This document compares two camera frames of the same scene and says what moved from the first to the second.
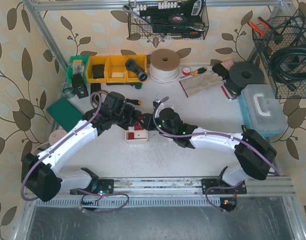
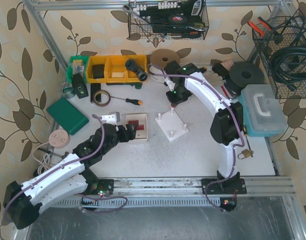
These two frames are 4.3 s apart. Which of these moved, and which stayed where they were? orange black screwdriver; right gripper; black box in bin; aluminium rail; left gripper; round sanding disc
Moved: left gripper; right gripper
Stayed: aluminium rail; round sanding disc; black box in bin; orange black screwdriver
